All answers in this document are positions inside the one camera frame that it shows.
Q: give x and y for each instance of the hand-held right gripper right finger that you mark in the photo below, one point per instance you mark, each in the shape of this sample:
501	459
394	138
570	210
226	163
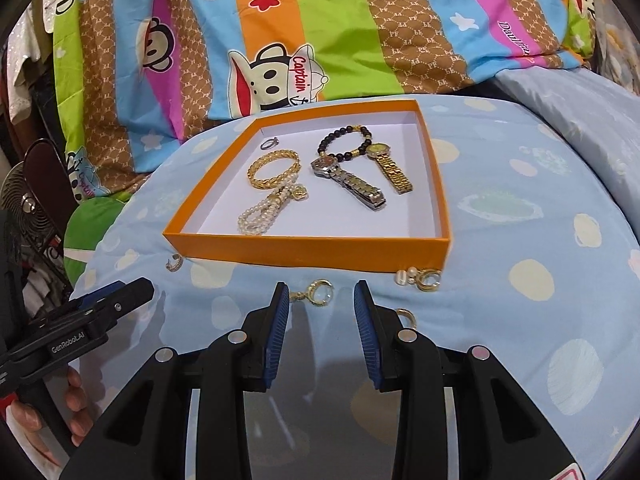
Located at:
367	340

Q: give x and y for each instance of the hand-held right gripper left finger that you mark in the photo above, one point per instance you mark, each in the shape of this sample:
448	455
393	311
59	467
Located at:
278	332

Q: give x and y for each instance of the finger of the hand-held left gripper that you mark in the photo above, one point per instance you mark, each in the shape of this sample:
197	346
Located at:
125	294

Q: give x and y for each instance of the orange jewelry box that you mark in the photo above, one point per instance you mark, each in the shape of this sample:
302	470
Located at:
310	255

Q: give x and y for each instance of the gold bangle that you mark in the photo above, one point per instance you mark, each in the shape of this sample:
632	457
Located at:
257	180

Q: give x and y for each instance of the silver wristwatch blue dial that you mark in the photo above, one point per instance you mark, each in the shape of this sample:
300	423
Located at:
355	184

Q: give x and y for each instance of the gold wristwatch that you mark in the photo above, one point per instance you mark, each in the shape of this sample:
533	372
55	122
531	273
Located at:
392	170

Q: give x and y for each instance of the person's left hand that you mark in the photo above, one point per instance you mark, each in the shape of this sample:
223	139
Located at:
27	417

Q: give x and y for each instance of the small gold hoop earring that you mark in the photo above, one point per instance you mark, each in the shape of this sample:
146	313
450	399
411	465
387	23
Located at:
400	314

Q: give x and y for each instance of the small gold ear cuff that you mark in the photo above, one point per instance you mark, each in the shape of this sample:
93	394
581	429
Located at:
173	265

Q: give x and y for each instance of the pearl earring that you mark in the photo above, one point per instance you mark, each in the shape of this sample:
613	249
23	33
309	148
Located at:
406	276

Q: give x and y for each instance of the green cushion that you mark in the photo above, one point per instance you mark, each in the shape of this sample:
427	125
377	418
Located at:
95	225

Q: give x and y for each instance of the black electric fan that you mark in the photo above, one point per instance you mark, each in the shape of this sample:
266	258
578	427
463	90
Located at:
25	200

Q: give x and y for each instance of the dark brown chair back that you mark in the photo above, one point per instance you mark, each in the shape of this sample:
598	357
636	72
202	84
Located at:
47	175

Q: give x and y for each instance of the light blue planet print blanket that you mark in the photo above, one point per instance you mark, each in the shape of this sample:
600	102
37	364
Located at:
500	285

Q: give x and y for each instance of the hanging clothes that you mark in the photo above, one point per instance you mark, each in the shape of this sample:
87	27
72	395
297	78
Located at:
27	70

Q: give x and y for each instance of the striped monkey print blanket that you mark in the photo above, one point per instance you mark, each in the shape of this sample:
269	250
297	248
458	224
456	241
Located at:
350	35

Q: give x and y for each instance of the plain light blue quilt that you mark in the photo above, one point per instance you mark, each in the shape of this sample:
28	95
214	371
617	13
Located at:
565	105

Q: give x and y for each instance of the floral cloth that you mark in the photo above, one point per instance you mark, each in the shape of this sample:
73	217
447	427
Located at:
615	40

